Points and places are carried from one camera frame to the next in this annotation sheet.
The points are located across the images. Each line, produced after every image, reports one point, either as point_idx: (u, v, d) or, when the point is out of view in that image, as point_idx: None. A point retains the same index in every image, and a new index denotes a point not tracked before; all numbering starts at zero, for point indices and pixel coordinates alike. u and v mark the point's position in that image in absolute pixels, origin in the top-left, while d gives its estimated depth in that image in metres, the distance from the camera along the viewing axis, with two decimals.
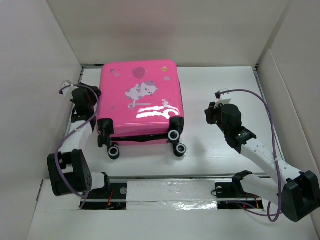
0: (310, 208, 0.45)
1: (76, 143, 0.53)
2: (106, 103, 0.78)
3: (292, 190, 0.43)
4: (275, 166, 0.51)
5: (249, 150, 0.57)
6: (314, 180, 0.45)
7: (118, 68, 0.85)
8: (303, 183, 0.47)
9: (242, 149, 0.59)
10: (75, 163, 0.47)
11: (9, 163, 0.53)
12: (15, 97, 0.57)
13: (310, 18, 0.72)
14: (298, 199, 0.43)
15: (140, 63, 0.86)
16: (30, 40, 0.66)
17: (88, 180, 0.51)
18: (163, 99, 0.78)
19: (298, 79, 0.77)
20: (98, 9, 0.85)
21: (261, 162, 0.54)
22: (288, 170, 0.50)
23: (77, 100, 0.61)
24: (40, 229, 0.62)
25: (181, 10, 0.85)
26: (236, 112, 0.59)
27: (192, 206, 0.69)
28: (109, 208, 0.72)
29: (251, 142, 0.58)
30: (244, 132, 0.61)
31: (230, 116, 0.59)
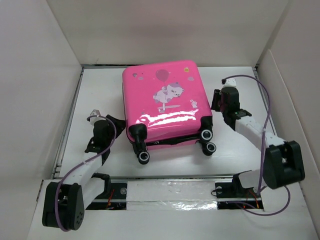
0: (292, 178, 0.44)
1: (79, 176, 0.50)
2: (134, 108, 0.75)
3: (273, 155, 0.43)
4: (261, 135, 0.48)
5: (241, 125, 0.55)
6: (297, 149, 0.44)
7: (141, 71, 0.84)
8: (287, 153, 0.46)
9: (236, 125, 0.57)
10: (71, 197, 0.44)
11: (10, 164, 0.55)
12: (16, 100, 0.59)
13: (310, 16, 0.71)
14: (278, 165, 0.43)
15: (162, 66, 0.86)
16: (30, 44, 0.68)
17: (79, 218, 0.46)
18: (191, 100, 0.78)
19: (299, 78, 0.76)
20: (97, 12, 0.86)
21: (251, 134, 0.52)
22: (273, 139, 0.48)
23: (96, 131, 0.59)
24: (40, 228, 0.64)
25: (179, 11, 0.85)
26: (234, 91, 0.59)
27: (192, 206, 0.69)
28: (109, 208, 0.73)
29: (245, 118, 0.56)
30: (241, 112, 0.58)
31: (228, 93, 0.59)
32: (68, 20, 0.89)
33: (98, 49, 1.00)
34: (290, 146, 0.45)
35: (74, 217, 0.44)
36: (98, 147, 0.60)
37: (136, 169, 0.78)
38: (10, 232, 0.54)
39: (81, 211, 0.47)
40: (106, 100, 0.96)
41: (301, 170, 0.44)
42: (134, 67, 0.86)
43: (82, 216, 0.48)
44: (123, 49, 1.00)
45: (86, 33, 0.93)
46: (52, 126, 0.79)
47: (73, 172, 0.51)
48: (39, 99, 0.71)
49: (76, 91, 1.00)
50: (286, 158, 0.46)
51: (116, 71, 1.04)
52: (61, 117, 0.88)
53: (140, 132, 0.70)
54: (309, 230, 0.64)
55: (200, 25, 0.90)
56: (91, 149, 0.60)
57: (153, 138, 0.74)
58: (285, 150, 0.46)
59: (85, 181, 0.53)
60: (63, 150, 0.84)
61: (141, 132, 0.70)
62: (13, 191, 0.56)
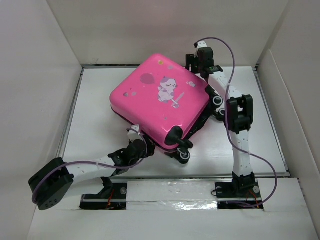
0: (244, 123, 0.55)
1: (82, 172, 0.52)
2: (155, 119, 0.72)
3: (231, 105, 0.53)
4: (226, 89, 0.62)
5: (213, 79, 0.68)
6: (250, 100, 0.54)
7: (129, 88, 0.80)
8: (243, 104, 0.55)
9: (209, 79, 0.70)
10: (59, 182, 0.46)
11: (10, 164, 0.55)
12: (15, 100, 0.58)
13: (310, 16, 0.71)
14: (234, 112, 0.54)
15: (142, 71, 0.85)
16: (30, 45, 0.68)
17: (51, 202, 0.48)
18: (187, 83, 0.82)
19: (298, 77, 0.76)
20: (97, 12, 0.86)
21: (219, 87, 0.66)
22: (234, 92, 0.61)
23: (133, 147, 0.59)
24: (40, 228, 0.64)
25: (179, 11, 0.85)
26: (209, 49, 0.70)
27: (192, 206, 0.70)
28: (109, 208, 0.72)
29: (217, 73, 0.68)
30: (215, 67, 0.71)
31: (203, 51, 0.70)
32: (68, 20, 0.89)
33: (98, 49, 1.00)
34: (245, 99, 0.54)
35: (47, 199, 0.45)
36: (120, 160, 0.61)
37: (136, 170, 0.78)
38: (10, 232, 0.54)
39: (56, 200, 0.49)
40: (106, 100, 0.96)
41: (251, 118, 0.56)
42: (119, 87, 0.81)
43: (55, 202, 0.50)
44: (123, 49, 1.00)
45: (86, 33, 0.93)
46: (52, 126, 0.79)
47: (83, 165, 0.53)
48: (39, 98, 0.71)
49: (76, 91, 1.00)
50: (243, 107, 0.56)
51: (116, 71, 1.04)
52: (61, 117, 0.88)
53: (176, 132, 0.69)
54: (308, 230, 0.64)
55: (200, 25, 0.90)
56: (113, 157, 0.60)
57: (185, 132, 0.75)
58: (242, 102, 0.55)
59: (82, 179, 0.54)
60: (63, 150, 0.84)
61: (177, 131, 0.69)
62: (13, 191, 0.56)
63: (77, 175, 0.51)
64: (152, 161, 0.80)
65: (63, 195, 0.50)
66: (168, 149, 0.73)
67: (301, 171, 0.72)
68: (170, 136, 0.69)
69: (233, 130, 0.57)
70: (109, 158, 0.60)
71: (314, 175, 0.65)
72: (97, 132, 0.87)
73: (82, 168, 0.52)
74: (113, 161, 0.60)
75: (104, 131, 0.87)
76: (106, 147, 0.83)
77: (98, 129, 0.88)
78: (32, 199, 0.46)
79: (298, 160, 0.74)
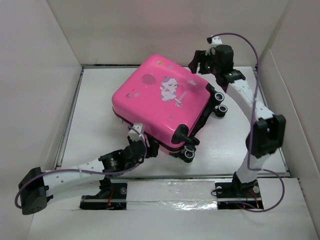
0: (271, 148, 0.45)
1: (59, 182, 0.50)
2: (160, 119, 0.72)
3: (260, 128, 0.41)
4: (252, 105, 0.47)
5: (234, 90, 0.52)
6: (283, 123, 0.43)
7: (131, 90, 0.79)
8: (272, 125, 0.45)
9: (228, 89, 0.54)
10: (33, 194, 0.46)
11: (10, 164, 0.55)
12: (15, 100, 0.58)
13: (310, 16, 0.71)
14: (262, 137, 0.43)
15: (143, 71, 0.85)
16: (30, 44, 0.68)
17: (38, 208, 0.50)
18: (188, 82, 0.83)
19: (299, 78, 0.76)
20: (97, 12, 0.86)
21: (242, 102, 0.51)
22: (263, 111, 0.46)
23: (130, 150, 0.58)
24: (40, 228, 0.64)
25: (179, 11, 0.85)
26: (229, 51, 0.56)
27: (192, 206, 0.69)
28: (109, 208, 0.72)
29: (238, 82, 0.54)
30: (235, 73, 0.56)
31: (222, 53, 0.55)
32: (67, 19, 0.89)
33: (98, 49, 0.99)
34: (277, 119, 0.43)
35: (27, 209, 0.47)
36: (114, 162, 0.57)
37: (136, 170, 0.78)
38: (9, 232, 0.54)
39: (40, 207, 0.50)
40: (106, 99, 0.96)
41: (280, 142, 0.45)
42: (121, 88, 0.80)
43: (40, 208, 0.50)
44: (123, 49, 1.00)
45: (86, 33, 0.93)
46: (52, 126, 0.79)
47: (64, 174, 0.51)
48: (39, 99, 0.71)
49: (76, 91, 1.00)
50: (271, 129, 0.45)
51: (116, 71, 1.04)
52: (61, 117, 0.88)
53: (181, 131, 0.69)
54: (308, 230, 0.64)
55: (200, 25, 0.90)
56: (106, 160, 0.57)
57: (190, 131, 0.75)
58: (271, 122, 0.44)
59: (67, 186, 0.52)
60: (63, 150, 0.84)
61: (182, 129, 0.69)
62: (13, 191, 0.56)
63: (55, 185, 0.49)
64: (152, 161, 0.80)
65: (47, 202, 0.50)
66: (173, 149, 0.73)
67: (302, 171, 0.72)
68: (176, 135, 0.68)
69: (256, 154, 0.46)
70: (99, 162, 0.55)
71: (314, 175, 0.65)
72: (97, 132, 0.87)
73: (61, 178, 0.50)
74: (103, 166, 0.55)
75: (104, 131, 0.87)
76: (106, 147, 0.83)
77: (97, 129, 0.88)
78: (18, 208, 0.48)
79: (298, 161, 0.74)
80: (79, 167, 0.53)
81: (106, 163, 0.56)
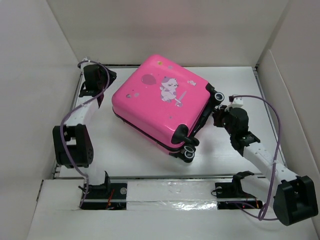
0: (304, 214, 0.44)
1: (81, 118, 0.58)
2: (160, 119, 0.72)
3: (286, 191, 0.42)
4: (272, 167, 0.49)
5: (250, 153, 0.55)
6: (310, 185, 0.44)
7: (131, 90, 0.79)
8: (299, 188, 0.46)
9: (244, 151, 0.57)
10: (79, 136, 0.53)
11: (10, 164, 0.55)
12: (15, 100, 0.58)
13: (310, 16, 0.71)
14: (293, 202, 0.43)
15: (143, 71, 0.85)
16: (30, 45, 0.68)
17: (89, 154, 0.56)
18: (188, 82, 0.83)
19: (298, 78, 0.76)
20: (97, 13, 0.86)
21: (261, 164, 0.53)
22: (285, 173, 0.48)
23: (87, 73, 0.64)
24: (40, 228, 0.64)
25: (179, 12, 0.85)
26: (244, 116, 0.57)
27: (192, 206, 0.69)
28: (109, 208, 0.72)
29: (254, 145, 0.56)
30: (249, 137, 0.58)
31: (237, 119, 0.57)
32: (68, 19, 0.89)
33: (98, 49, 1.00)
34: (303, 182, 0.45)
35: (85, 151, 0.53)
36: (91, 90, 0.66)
37: (136, 169, 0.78)
38: (10, 232, 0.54)
39: (90, 143, 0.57)
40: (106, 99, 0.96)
41: (313, 207, 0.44)
42: (121, 89, 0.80)
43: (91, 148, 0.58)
44: (123, 49, 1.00)
45: (86, 34, 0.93)
46: (52, 126, 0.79)
47: (74, 114, 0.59)
48: (39, 99, 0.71)
49: (76, 91, 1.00)
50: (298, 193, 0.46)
51: (116, 70, 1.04)
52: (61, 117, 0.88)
53: (181, 131, 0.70)
54: (308, 230, 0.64)
55: (200, 25, 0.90)
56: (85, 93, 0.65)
57: (190, 131, 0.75)
58: (297, 185, 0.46)
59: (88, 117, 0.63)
60: None
61: (182, 129, 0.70)
62: (13, 191, 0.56)
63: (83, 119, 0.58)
64: (152, 162, 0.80)
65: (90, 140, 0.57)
66: (173, 149, 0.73)
67: (302, 171, 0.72)
68: (176, 135, 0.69)
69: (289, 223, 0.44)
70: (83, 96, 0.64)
71: (314, 176, 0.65)
72: (97, 132, 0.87)
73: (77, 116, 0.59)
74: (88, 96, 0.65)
75: (103, 131, 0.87)
76: (105, 147, 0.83)
77: (97, 129, 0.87)
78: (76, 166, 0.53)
79: (298, 161, 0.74)
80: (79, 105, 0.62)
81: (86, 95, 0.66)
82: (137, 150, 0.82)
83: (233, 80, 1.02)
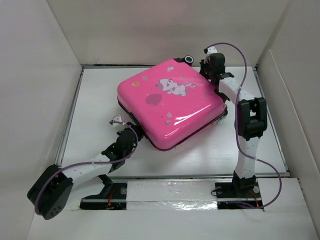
0: (257, 127, 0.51)
1: (79, 175, 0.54)
2: (204, 101, 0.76)
3: (243, 107, 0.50)
4: (237, 92, 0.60)
5: (224, 84, 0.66)
6: (264, 103, 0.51)
7: (160, 118, 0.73)
8: (256, 108, 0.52)
9: (219, 84, 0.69)
10: (57, 189, 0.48)
11: (10, 164, 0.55)
12: (15, 100, 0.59)
13: (310, 16, 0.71)
14: (247, 115, 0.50)
15: (140, 99, 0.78)
16: (30, 45, 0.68)
17: (55, 209, 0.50)
18: (172, 72, 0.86)
19: (299, 77, 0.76)
20: (97, 13, 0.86)
21: (230, 92, 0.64)
22: (246, 95, 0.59)
23: (121, 139, 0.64)
24: (40, 229, 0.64)
25: (179, 11, 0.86)
26: (220, 55, 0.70)
27: (192, 206, 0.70)
28: (109, 208, 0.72)
29: (229, 78, 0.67)
30: (225, 74, 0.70)
31: (214, 57, 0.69)
32: (68, 19, 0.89)
33: (98, 49, 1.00)
34: (258, 102, 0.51)
35: (48, 208, 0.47)
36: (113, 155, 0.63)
37: (136, 170, 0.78)
38: (9, 232, 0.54)
39: (61, 205, 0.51)
40: (106, 100, 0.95)
41: (264, 122, 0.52)
42: (151, 128, 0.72)
43: (59, 208, 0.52)
44: (123, 49, 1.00)
45: (86, 34, 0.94)
46: (51, 126, 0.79)
47: (80, 168, 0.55)
48: (39, 99, 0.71)
49: (76, 91, 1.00)
50: (255, 112, 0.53)
51: (116, 70, 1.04)
52: (61, 117, 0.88)
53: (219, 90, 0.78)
54: (308, 230, 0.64)
55: (200, 25, 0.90)
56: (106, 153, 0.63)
57: None
58: (254, 106, 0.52)
59: (84, 178, 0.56)
60: (63, 150, 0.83)
61: None
62: (12, 192, 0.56)
63: (75, 178, 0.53)
64: (152, 161, 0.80)
65: (66, 199, 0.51)
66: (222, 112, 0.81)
67: (301, 171, 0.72)
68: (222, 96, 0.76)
69: (244, 135, 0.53)
70: (103, 155, 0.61)
71: (314, 176, 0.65)
72: (97, 132, 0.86)
73: (79, 170, 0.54)
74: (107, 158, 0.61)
75: (103, 131, 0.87)
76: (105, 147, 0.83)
77: (97, 129, 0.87)
78: (37, 212, 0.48)
79: (298, 161, 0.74)
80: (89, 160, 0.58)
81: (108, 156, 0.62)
82: (137, 149, 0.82)
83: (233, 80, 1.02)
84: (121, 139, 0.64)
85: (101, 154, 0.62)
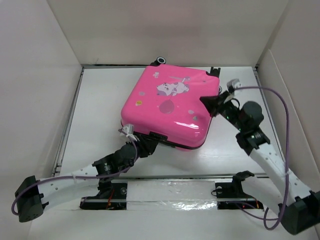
0: (310, 223, 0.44)
1: (54, 190, 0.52)
2: (205, 87, 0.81)
3: (299, 210, 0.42)
4: (285, 179, 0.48)
5: (260, 156, 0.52)
6: None
7: (186, 117, 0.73)
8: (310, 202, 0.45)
9: (252, 153, 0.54)
10: (28, 203, 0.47)
11: (10, 164, 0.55)
12: (15, 101, 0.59)
13: (310, 16, 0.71)
14: (303, 217, 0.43)
15: (154, 112, 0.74)
16: (30, 45, 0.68)
17: (33, 216, 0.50)
18: (162, 75, 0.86)
19: (299, 77, 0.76)
20: (97, 13, 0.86)
21: (271, 171, 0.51)
22: (297, 186, 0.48)
23: (119, 154, 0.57)
24: (40, 228, 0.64)
25: (179, 11, 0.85)
26: (259, 114, 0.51)
27: (192, 206, 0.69)
28: (109, 208, 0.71)
29: (264, 146, 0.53)
30: (257, 134, 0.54)
31: (250, 117, 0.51)
32: (68, 19, 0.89)
33: (98, 49, 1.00)
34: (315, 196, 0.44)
35: (22, 217, 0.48)
36: (108, 167, 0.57)
37: (136, 170, 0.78)
38: (10, 231, 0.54)
39: (38, 212, 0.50)
40: (106, 100, 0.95)
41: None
42: (183, 132, 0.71)
43: (37, 214, 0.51)
44: (123, 49, 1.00)
45: (86, 34, 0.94)
46: (51, 126, 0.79)
47: (58, 182, 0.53)
48: (39, 99, 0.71)
49: (76, 91, 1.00)
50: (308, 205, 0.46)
51: (116, 70, 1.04)
52: (61, 116, 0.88)
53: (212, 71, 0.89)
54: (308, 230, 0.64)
55: (201, 25, 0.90)
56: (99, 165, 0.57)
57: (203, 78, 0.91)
58: (309, 199, 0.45)
59: (64, 191, 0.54)
60: (63, 150, 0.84)
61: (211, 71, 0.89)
62: (12, 192, 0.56)
63: (50, 192, 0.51)
64: (152, 162, 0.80)
65: (42, 208, 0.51)
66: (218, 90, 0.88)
67: (302, 171, 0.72)
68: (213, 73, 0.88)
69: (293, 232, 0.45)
70: (93, 167, 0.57)
71: (315, 176, 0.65)
72: (97, 131, 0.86)
73: (55, 185, 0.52)
74: (96, 171, 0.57)
75: (103, 131, 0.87)
76: (105, 147, 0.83)
77: (97, 129, 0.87)
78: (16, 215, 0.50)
79: (298, 161, 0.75)
80: (73, 173, 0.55)
81: (100, 168, 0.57)
82: None
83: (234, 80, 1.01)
84: (119, 153, 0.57)
85: (91, 166, 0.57)
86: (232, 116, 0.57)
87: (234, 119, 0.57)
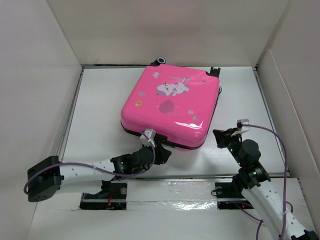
0: None
1: (74, 175, 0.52)
2: (205, 87, 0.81)
3: None
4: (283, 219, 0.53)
5: (261, 194, 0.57)
6: None
7: (186, 118, 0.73)
8: None
9: (253, 187, 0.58)
10: (48, 182, 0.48)
11: (10, 164, 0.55)
12: (15, 100, 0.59)
13: (310, 16, 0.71)
14: None
15: (154, 112, 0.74)
16: (31, 45, 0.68)
17: (40, 197, 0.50)
18: (162, 75, 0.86)
19: (298, 78, 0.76)
20: (97, 13, 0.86)
21: (269, 208, 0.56)
22: (294, 225, 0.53)
23: (136, 156, 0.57)
24: (39, 228, 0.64)
25: (178, 11, 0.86)
26: (256, 151, 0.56)
27: (192, 206, 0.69)
28: (109, 208, 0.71)
29: (265, 184, 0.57)
30: (258, 171, 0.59)
31: (248, 154, 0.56)
32: (68, 19, 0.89)
33: (98, 49, 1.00)
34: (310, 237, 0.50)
35: (34, 195, 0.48)
36: (122, 167, 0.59)
37: None
38: (10, 231, 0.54)
39: (48, 195, 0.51)
40: (106, 100, 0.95)
41: None
42: (183, 132, 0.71)
43: (44, 197, 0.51)
44: (123, 49, 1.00)
45: (86, 34, 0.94)
46: (52, 125, 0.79)
47: (79, 168, 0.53)
48: (40, 99, 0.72)
49: (76, 91, 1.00)
50: None
51: (116, 70, 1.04)
52: (61, 116, 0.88)
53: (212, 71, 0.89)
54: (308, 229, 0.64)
55: (200, 25, 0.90)
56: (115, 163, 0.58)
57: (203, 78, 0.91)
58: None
59: (80, 180, 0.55)
60: (63, 150, 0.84)
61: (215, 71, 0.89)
62: (13, 191, 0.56)
63: (69, 176, 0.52)
64: None
65: (53, 192, 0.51)
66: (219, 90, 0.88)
67: (302, 171, 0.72)
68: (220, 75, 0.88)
69: None
70: (111, 162, 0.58)
71: (315, 176, 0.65)
72: (97, 131, 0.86)
73: (76, 170, 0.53)
74: (114, 167, 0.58)
75: (103, 131, 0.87)
76: (105, 147, 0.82)
77: (97, 129, 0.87)
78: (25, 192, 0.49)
79: (298, 160, 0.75)
80: (93, 164, 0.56)
81: (116, 166, 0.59)
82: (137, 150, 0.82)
83: (233, 80, 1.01)
84: (135, 155, 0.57)
85: (110, 161, 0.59)
86: (236, 150, 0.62)
87: (237, 152, 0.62)
